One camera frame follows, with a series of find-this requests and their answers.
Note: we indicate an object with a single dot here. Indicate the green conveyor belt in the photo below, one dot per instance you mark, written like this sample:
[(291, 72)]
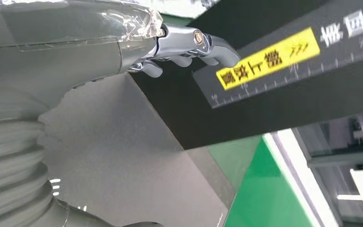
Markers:
[(263, 200)]

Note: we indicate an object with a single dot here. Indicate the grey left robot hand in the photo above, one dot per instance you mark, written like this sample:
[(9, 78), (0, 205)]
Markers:
[(59, 53)]

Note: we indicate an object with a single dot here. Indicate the dark grey cabinet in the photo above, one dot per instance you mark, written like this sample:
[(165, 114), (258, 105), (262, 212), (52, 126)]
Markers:
[(331, 147)]

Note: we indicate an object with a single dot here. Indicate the black inbound scanner machine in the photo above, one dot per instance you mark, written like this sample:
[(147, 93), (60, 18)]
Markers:
[(122, 150)]

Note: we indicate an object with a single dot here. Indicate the black yellow label strip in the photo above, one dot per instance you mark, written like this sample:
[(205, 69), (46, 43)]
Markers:
[(269, 59)]

